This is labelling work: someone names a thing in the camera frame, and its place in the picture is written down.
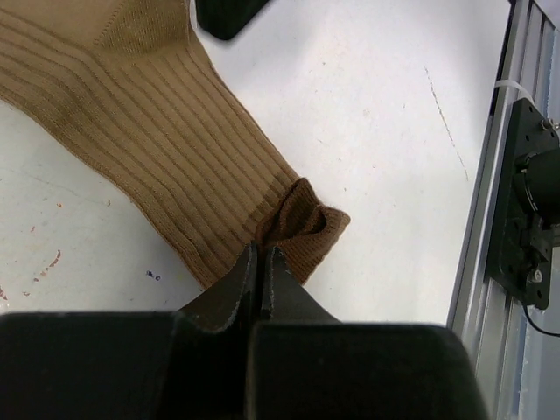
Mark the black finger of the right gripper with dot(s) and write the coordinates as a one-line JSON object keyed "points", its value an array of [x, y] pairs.
{"points": [[225, 19]]}

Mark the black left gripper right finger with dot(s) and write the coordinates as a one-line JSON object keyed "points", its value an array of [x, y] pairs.
{"points": [[304, 364]]}

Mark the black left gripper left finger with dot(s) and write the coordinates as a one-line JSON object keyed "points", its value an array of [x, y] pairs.
{"points": [[185, 364]]}

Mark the tan ribbed sock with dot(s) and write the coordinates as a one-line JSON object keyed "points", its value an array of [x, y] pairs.
{"points": [[128, 88]]}

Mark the aluminium frame rail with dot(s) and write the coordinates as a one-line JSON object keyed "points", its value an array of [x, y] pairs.
{"points": [[514, 348]]}

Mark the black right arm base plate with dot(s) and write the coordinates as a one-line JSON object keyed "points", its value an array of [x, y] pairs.
{"points": [[526, 217]]}

